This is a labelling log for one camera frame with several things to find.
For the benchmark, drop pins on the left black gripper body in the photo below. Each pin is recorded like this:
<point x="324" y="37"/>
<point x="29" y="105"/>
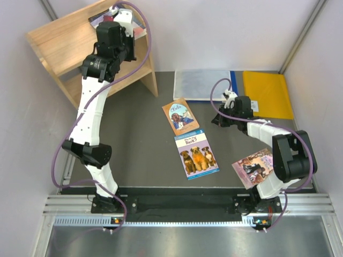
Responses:
<point x="125" y="50"/>

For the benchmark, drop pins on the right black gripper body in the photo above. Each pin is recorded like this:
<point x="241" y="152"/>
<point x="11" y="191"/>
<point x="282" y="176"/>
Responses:
<point x="230" y="112"/>

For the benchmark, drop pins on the red grey castle book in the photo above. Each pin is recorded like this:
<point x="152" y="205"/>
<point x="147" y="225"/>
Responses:
<point x="139" y="28"/>

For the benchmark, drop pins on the Why Do Dogs Bark book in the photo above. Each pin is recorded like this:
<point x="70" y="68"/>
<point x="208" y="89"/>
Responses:
<point x="196" y="154"/>

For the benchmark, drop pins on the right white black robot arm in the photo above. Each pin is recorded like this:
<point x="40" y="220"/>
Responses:
<point x="293" y="157"/>

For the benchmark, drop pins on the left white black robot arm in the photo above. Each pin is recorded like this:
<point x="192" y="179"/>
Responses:
<point x="84" y="141"/>

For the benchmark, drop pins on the blue file folder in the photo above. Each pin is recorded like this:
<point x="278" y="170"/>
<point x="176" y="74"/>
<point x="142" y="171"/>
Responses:
<point x="200" y="83"/>

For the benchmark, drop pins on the yellow file folder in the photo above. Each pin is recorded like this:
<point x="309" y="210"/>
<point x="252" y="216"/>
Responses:
<point x="269" y="94"/>

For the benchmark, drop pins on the orange Othello book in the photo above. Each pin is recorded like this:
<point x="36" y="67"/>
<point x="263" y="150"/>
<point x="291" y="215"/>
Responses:
<point x="180" y="117"/>

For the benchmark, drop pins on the clear plastic file folder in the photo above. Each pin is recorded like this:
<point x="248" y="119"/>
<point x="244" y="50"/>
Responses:
<point x="179" y="83"/>

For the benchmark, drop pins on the wooden two-tier shelf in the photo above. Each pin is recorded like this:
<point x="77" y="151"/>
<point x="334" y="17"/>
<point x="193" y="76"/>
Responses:
<point x="63" y="44"/>

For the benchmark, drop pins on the pink Taming of Shrew book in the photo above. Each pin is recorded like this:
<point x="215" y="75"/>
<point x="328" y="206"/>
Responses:
<point x="255" y="168"/>

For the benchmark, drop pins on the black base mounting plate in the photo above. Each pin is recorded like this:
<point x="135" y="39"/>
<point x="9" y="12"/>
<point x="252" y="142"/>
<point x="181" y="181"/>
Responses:
<point x="181" y="204"/>

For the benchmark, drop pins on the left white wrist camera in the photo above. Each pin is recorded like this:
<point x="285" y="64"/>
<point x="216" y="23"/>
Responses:
<point x="124" y="17"/>

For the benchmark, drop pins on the aluminium rail frame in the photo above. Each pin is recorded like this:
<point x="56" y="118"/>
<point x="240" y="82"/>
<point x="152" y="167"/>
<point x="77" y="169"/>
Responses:
<point x="302" y="224"/>

